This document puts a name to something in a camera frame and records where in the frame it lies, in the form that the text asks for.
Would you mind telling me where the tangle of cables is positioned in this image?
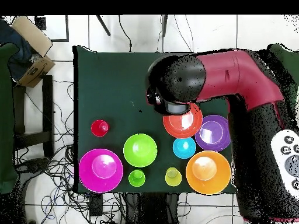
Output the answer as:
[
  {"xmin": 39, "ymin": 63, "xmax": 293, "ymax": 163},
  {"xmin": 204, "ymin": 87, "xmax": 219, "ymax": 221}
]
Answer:
[{"xmin": 15, "ymin": 79, "xmax": 127, "ymax": 224}]

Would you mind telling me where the black power box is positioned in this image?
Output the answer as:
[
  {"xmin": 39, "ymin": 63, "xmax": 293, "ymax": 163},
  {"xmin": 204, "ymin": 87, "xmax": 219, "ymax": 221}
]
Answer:
[{"xmin": 89, "ymin": 193, "xmax": 104, "ymax": 217}]

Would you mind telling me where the blue cloth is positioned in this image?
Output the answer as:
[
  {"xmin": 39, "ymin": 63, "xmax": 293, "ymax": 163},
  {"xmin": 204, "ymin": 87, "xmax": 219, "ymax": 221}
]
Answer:
[{"xmin": 0, "ymin": 18, "xmax": 36, "ymax": 81}]

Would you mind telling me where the black chair frame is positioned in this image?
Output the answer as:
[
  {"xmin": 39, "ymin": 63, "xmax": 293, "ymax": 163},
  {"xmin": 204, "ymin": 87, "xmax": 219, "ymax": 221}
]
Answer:
[{"xmin": 12, "ymin": 75, "xmax": 55, "ymax": 158}]

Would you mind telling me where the black stand leg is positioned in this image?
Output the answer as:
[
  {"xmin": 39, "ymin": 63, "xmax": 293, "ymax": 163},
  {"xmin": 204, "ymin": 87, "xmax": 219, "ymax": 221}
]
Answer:
[
  {"xmin": 95, "ymin": 15, "xmax": 112, "ymax": 37},
  {"xmin": 161, "ymin": 15, "xmax": 168, "ymax": 37}
]

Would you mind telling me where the orange plastic bowl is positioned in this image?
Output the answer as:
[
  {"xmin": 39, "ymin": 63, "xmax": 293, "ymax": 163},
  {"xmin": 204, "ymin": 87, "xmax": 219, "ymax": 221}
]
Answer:
[{"xmin": 185, "ymin": 150, "xmax": 232, "ymax": 195}]

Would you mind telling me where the yellow plastic cup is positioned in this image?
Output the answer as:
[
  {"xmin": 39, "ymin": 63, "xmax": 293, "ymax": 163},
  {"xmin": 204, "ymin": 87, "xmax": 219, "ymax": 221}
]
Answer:
[{"xmin": 165, "ymin": 167, "xmax": 182, "ymax": 187}]

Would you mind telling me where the green plastic bowl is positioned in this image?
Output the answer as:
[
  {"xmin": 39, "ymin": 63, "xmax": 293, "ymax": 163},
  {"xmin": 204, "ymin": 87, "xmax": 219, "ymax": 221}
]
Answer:
[{"xmin": 123, "ymin": 133, "xmax": 158, "ymax": 168}]

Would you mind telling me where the purple plastic bowl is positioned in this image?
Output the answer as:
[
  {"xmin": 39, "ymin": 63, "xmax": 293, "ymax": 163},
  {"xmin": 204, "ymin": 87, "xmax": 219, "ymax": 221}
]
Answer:
[{"xmin": 194, "ymin": 114, "xmax": 232, "ymax": 152}]

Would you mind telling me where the brown cardboard box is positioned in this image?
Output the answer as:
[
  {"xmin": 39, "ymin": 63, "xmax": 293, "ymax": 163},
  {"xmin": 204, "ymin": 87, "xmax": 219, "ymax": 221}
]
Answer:
[{"xmin": 18, "ymin": 55, "xmax": 56, "ymax": 89}]

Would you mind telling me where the green plastic cup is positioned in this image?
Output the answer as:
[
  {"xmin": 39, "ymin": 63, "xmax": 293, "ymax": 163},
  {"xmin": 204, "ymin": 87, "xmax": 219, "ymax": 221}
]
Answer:
[{"xmin": 128, "ymin": 169, "xmax": 146, "ymax": 188}]

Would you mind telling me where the green-covered side table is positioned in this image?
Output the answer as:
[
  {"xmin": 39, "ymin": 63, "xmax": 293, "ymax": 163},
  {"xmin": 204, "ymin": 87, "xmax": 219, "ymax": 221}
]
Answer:
[
  {"xmin": 267, "ymin": 43, "xmax": 299, "ymax": 110},
  {"xmin": 0, "ymin": 42, "xmax": 20, "ymax": 194}
]

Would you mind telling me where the beige cardboard sheet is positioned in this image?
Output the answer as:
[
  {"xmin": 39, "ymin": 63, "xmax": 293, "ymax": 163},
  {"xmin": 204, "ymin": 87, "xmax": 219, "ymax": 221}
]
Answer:
[{"xmin": 11, "ymin": 15, "xmax": 54, "ymax": 57}]

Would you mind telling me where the dark green tablecloth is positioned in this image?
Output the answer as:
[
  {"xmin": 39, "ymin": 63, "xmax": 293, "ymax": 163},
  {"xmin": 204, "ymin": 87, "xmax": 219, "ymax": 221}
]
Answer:
[{"xmin": 72, "ymin": 45, "xmax": 241, "ymax": 194}]

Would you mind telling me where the pink plastic bowl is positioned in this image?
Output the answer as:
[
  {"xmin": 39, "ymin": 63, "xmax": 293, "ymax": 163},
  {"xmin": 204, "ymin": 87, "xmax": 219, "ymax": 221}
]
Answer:
[{"xmin": 78, "ymin": 148, "xmax": 124, "ymax": 194}]

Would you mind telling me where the red-orange plastic bowl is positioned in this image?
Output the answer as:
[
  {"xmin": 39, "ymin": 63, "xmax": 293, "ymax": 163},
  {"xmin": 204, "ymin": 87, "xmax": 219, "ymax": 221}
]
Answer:
[{"xmin": 162, "ymin": 103, "xmax": 203, "ymax": 139}]

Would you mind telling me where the black cable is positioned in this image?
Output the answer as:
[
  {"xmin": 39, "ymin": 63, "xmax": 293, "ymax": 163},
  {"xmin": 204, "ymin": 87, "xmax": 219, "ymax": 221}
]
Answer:
[{"xmin": 118, "ymin": 15, "xmax": 133, "ymax": 53}]

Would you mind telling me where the small blue plastic bowl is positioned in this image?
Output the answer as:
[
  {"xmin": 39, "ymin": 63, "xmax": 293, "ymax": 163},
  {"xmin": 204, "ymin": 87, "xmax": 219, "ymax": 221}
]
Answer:
[{"xmin": 172, "ymin": 136, "xmax": 197, "ymax": 160}]

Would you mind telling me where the red plastic cup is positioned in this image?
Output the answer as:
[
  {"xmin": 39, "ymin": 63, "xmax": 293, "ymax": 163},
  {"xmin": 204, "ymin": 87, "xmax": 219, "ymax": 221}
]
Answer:
[{"xmin": 91, "ymin": 119, "xmax": 110, "ymax": 138}]

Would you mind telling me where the grey metal frame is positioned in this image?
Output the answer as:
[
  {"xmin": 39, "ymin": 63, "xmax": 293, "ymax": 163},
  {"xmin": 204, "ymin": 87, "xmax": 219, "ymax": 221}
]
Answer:
[{"xmin": 34, "ymin": 15, "xmax": 70, "ymax": 43}]

